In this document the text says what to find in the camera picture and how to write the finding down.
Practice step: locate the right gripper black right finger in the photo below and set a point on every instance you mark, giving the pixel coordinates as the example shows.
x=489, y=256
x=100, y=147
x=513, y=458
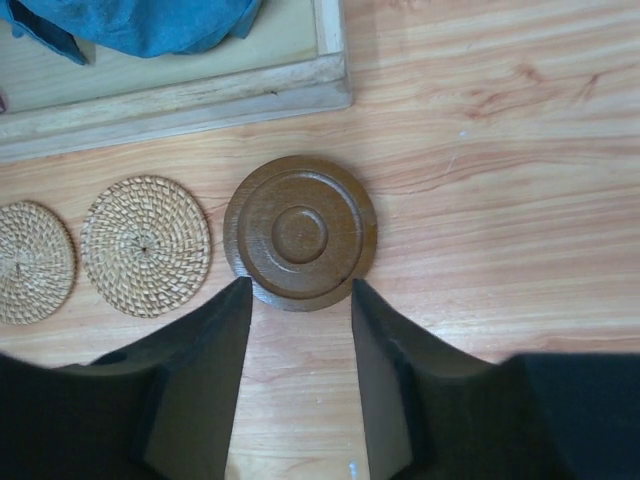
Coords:
x=432, y=411

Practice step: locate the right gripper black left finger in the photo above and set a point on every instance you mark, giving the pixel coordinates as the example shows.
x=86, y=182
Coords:
x=162, y=407

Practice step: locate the woven rattan coaster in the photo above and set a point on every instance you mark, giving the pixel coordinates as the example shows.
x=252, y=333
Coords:
x=38, y=263
x=146, y=245

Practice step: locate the brown wooden coaster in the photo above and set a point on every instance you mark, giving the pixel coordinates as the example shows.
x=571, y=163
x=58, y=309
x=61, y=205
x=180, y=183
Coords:
x=302, y=228

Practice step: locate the wooden clothes rack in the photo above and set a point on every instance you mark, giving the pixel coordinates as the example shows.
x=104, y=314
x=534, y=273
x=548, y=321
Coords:
x=293, y=62

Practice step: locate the blue crumpled cloth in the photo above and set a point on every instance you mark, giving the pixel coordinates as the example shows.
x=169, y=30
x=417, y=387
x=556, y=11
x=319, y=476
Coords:
x=139, y=28

